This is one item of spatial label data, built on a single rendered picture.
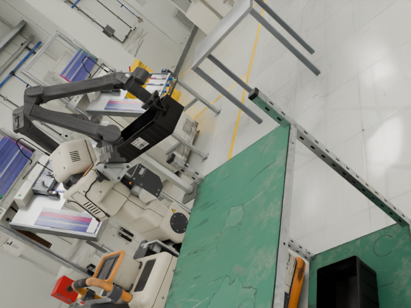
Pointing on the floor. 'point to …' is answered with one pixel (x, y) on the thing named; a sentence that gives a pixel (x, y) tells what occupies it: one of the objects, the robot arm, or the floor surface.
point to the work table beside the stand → (231, 19)
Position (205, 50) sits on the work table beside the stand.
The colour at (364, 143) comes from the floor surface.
